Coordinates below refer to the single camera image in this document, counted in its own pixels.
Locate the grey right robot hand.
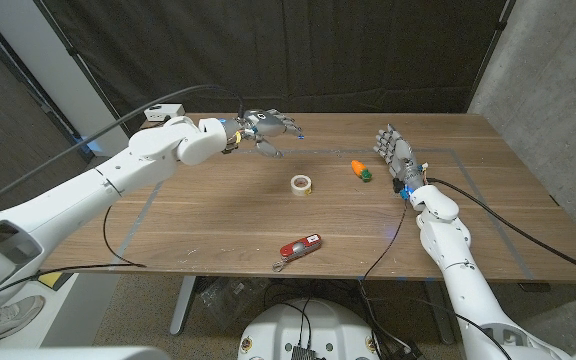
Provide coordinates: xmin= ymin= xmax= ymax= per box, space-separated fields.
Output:
xmin=373 ymin=123 xmax=430 ymax=201

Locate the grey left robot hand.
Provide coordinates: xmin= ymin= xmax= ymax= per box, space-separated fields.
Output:
xmin=222 ymin=108 xmax=306 ymax=160

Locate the white sticker roll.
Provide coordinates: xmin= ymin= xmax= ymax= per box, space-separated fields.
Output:
xmin=289 ymin=174 xmax=314 ymax=197

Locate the red pocket knife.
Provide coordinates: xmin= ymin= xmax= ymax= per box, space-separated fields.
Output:
xmin=271 ymin=233 xmax=323 ymax=273

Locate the orange toy carrot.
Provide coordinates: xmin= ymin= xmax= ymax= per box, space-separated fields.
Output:
xmin=350 ymin=159 xmax=373 ymax=183

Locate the black backdrop curtain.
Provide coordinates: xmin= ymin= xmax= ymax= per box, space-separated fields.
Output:
xmin=32 ymin=0 xmax=517 ymax=136

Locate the white power strip box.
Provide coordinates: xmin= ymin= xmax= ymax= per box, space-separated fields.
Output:
xmin=143 ymin=103 xmax=186 ymax=123

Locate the black backdrop stand pole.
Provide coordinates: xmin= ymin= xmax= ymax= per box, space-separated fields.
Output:
xmin=34 ymin=0 xmax=135 ymax=139
xmin=465 ymin=0 xmax=517 ymax=114

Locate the grey table leg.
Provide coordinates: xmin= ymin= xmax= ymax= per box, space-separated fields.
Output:
xmin=423 ymin=280 xmax=455 ymax=345

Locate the clear plastic bag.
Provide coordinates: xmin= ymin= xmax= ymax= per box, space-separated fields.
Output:
xmin=200 ymin=277 xmax=269 ymax=326

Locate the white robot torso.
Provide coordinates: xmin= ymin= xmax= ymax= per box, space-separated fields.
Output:
xmin=236 ymin=298 xmax=383 ymax=360

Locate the black floor power plug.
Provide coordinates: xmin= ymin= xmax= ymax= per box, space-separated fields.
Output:
xmin=401 ymin=342 xmax=425 ymax=360

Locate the white table leg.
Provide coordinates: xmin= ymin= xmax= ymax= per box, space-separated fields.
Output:
xmin=169 ymin=275 xmax=197 ymax=335

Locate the black torso port module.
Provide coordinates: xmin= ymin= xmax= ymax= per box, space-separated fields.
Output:
xmin=291 ymin=344 xmax=319 ymax=360

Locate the yellow and black floor mat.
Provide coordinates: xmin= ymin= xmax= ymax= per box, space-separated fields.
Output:
xmin=36 ymin=272 xmax=72 ymax=292

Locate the grey sneaker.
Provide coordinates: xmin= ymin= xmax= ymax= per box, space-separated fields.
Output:
xmin=0 ymin=294 xmax=47 ymax=347

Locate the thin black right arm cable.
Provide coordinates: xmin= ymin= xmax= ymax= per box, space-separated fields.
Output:
xmin=360 ymin=199 xmax=409 ymax=284

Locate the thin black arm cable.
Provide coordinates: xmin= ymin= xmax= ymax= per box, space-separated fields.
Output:
xmin=0 ymin=204 xmax=147 ymax=296
xmin=360 ymin=199 xmax=409 ymax=284

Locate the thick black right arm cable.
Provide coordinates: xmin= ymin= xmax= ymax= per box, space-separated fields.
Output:
xmin=426 ymin=177 xmax=576 ymax=282

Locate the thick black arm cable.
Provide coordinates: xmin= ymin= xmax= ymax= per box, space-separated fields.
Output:
xmin=426 ymin=177 xmax=576 ymax=282
xmin=0 ymin=83 xmax=246 ymax=219

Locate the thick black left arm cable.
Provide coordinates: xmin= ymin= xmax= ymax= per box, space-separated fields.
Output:
xmin=0 ymin=83 xmax=246 ymax=219

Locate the black torso cable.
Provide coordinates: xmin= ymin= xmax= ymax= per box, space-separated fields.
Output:
xmin=280 ymin=298 xmax=315 ymax=351

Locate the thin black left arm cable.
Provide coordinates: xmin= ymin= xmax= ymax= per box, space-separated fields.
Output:
xmin=0 ymin=204 xmax=147 ymax=296

